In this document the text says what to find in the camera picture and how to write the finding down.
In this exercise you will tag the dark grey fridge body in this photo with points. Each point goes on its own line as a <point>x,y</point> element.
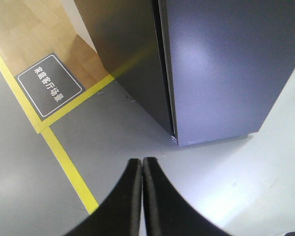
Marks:
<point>128,39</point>

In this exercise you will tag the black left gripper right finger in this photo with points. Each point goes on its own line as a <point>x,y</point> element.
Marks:
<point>167,213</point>

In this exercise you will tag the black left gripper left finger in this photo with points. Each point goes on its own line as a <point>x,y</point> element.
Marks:
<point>120,213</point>

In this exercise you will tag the grey floor sign with text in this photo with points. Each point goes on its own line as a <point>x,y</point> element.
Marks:
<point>49,85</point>

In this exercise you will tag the fridge door with white lining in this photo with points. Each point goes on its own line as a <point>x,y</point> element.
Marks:
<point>227,62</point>

